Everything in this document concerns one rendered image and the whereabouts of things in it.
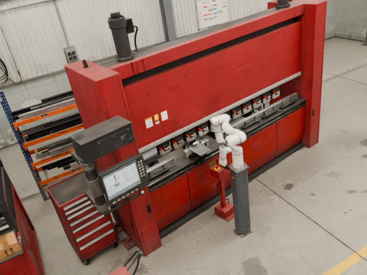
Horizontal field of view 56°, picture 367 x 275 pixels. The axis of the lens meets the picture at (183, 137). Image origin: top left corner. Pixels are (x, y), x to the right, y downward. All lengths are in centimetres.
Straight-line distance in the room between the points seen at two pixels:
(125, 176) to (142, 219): 98
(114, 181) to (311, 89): 350
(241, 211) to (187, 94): 153
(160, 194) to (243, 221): 106
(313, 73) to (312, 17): 82
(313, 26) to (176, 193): 298
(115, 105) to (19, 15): 459
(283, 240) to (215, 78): 213
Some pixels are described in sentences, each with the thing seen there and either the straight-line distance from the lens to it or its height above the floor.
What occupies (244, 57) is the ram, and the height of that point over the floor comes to 188.
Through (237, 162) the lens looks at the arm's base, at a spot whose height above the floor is 110.
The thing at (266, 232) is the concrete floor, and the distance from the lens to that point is 456.
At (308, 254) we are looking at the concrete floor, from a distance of 436.
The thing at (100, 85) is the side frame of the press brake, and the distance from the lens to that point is 325.
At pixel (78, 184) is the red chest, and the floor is 98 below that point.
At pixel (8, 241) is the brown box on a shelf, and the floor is 110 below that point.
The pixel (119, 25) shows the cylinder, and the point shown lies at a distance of 355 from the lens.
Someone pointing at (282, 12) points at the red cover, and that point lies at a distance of 501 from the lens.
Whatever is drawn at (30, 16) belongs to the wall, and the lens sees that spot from 766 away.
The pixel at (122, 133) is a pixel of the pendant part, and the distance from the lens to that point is 309.
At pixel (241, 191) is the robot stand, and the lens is 403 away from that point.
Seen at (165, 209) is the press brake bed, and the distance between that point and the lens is 439.
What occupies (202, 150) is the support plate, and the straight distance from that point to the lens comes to 427.
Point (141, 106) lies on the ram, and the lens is 376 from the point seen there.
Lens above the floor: 326
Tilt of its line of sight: 29 degrees down
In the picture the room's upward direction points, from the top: 9 degrees counter-clockwise
